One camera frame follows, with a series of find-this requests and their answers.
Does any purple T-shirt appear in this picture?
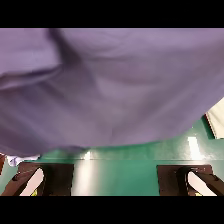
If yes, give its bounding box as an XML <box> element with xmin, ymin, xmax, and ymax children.
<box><xmin>0</xmin><ymin>27</ymin><xmax>224</xmax><ymax>168</ymax></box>

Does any white garment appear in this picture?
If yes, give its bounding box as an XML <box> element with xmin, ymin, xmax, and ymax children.
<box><xmin>204</xmin><ymin>97</ymin><xmax>224</xmax><ymax>140</ymax></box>

